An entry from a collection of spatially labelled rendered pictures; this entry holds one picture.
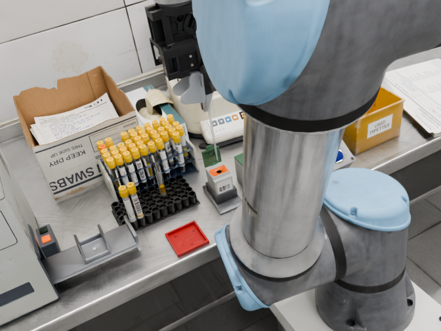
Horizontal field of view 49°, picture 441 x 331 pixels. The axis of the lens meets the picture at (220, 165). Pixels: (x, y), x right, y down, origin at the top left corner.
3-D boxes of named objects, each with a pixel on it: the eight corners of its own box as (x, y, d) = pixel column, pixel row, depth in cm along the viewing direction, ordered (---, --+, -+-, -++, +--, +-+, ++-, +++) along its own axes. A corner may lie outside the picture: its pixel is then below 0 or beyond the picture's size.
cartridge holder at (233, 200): (220, 215, 102) (218, 202, 99) (203, 190, 108) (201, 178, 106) (243, 205, 103) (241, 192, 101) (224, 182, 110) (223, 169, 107)
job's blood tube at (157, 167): (164, 204, 106) (154, 168, 100) (161, 201, 107) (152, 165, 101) (169, 201, 106) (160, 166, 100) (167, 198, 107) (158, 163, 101)
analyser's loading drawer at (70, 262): (37, 297, 88) (25, 279, 85) (30, 273, 93) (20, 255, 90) (142, 249, 94) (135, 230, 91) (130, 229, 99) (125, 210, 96)
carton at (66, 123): (52, 201, 112) (28, 148, 103) (31, 142, 133) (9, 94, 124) (151, 161, 119) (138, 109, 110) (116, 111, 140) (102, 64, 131)
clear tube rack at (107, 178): (117, 206, 108) (109, 181, 103) (104, 182, 115) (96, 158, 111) (199, 171, 114) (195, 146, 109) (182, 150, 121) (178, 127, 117)
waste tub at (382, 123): (355, 156, 111) (357, 119, 105) (320, 129, 121) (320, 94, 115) (401, 136, 115) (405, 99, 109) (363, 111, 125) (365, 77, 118)
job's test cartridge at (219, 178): (218, 202, 103) (214, 180, 99) (209, 190, 106) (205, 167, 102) (235, 196, 104) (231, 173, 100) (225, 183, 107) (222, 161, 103)
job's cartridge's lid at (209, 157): (201, 149, 100) (200, 148, 100) (205, 168, 102) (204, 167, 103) (218, 142, 101) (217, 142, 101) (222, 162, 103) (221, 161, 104)
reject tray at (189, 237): (178, 257, 94) (177, 255, 93) (165, 236, 99) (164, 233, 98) (209, 243, 96) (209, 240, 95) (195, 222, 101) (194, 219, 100)
